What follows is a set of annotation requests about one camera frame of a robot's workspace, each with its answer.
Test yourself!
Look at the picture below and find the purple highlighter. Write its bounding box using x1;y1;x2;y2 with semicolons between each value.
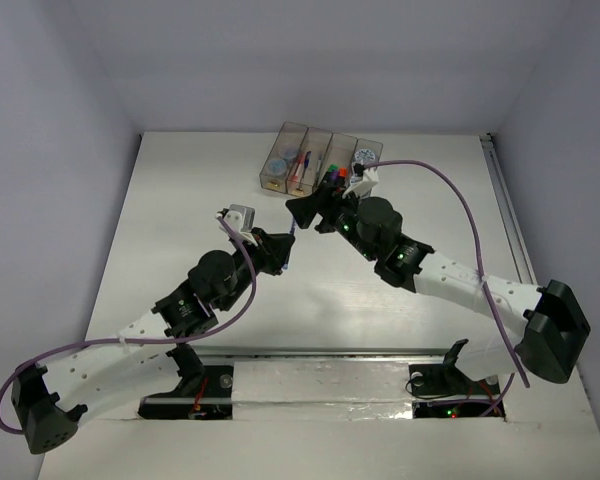
327;169;340;188

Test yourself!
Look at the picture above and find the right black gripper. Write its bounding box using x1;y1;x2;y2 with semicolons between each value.
287;181;378;262

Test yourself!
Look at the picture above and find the paperclip jar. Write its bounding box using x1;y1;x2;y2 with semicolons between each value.
264;158;288;178
278;144;299;162

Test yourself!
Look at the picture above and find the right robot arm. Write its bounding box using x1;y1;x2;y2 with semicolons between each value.
285;186;591;392

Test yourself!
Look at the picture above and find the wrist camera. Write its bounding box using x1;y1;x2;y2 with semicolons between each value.
343;162;379;200
216;204;256;245

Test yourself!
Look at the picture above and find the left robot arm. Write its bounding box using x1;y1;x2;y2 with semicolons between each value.
6;227;295;455

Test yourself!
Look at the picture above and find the blue capped pen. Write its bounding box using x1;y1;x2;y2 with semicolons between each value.
300;150;312;184

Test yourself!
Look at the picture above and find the right aluminium rail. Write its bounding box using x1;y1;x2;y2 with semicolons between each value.
479;132;559;356

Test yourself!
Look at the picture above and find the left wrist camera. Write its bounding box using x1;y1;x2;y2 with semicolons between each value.
216;204;256;245

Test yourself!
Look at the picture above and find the clear drawer bin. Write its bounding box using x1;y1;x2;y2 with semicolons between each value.
259;121;308;193
346;138;383;184
313;133;357;192
286;128;332;197

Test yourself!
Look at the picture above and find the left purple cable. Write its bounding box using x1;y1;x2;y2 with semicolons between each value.
0;219;259;434

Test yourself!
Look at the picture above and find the clear blue pen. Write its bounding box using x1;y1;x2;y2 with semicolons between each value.
282;218;297;271

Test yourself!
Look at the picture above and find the pink gel pen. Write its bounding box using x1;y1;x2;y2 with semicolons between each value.
290;153;304;183

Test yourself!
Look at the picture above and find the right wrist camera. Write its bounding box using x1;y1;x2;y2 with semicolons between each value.
343;162;379;200

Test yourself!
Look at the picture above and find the foil covered front board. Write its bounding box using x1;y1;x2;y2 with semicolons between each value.
231;359;413;421

